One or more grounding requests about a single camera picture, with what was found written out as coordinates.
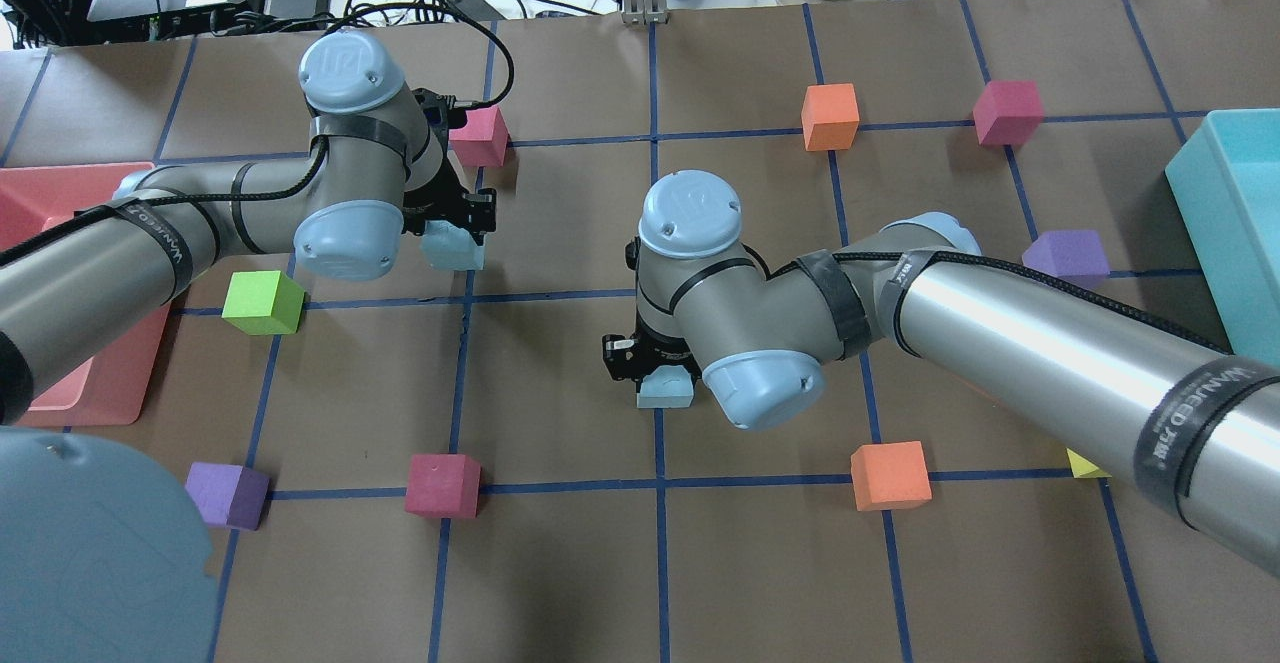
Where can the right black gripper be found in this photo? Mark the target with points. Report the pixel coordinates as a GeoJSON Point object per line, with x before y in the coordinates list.
{"type": "Point", "coordinates": [640, 355]}

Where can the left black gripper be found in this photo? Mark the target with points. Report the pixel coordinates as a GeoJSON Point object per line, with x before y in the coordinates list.
{"type": "Point", "coordinates": [449, 208]}

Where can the light blue block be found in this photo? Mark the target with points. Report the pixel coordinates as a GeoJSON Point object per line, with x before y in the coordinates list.
{"type": "Point", "coordinates": [668, 387]}
{"type": "Point", "coordinates": [451, 248]}

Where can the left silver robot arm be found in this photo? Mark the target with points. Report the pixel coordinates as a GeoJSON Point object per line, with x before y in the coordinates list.
{"type": "Point", "coordinates": [104, 551]}

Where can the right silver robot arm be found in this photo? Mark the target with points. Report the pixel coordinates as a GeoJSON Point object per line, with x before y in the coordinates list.
{"type": "Point", "coordinates": [1191, 426]}

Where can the pink block left far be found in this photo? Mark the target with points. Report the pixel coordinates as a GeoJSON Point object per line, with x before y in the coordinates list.
{"type": "Point", "coordinates": [483, 141]}

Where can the pink block near base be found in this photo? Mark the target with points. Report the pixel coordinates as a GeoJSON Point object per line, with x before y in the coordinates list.
{"type": "Point", "coordinates": [443, 486]}

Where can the black power brick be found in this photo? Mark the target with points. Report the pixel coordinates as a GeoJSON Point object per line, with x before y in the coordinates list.
{"type": "Point", "coordinates": [475, 10]}

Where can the green block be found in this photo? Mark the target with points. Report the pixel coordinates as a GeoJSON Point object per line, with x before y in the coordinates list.
{"type": "Point", "coordinates": [264, 303]}

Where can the orange block near base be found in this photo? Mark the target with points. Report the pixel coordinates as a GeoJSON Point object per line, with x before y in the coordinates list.
{"type": "Point", "coordinates": [890, 476]}

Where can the orange block far side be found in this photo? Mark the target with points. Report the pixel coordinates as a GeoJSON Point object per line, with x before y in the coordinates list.
{"type": "Point", "coordinates": [830, 117]}

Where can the purple block left side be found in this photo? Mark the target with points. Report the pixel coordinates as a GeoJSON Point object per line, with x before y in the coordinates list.
{"type": "Point", "coordinates": [228, 495]}

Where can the purple block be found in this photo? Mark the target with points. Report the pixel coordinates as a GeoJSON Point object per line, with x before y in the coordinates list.
{"type": "Point", "coordinates": [228, 495]}
{"type": "Point", "coordinates": [1076, 256]}

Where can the pink plastic bin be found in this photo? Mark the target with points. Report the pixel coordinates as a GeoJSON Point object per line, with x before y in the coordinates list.
{"type": "Point", "coordinates": [109, 389]}

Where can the purple block right side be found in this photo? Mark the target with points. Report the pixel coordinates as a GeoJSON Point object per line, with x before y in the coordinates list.
{"type": "Point", "coordinates": [1076, 256]}

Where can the pink block right far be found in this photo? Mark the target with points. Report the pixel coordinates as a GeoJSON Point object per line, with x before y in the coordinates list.
{"type": "Point", "coordinates": [1008, 112]}

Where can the yellow block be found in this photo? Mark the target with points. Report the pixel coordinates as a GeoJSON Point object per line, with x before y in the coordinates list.
{"type": "Point", "coordinates": [1081, 468]}

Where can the turquoise plastic bin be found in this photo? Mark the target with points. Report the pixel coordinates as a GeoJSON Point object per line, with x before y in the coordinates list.
{"type": "Point", "coordinates": [1225, 180]}

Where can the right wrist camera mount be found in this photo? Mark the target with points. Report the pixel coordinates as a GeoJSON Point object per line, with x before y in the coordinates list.
{"type": "Point", "coordinates": [632, 253]}

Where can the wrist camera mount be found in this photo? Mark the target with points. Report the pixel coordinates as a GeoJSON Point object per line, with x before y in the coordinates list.
{"type": "Point", "coordinates": [632, 253]}
{"type": "Point", "coordinates": [443, 112]}

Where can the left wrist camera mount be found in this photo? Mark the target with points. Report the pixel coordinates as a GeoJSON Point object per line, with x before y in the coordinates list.
{"type": "Point", "coordinates": [443, 112]}

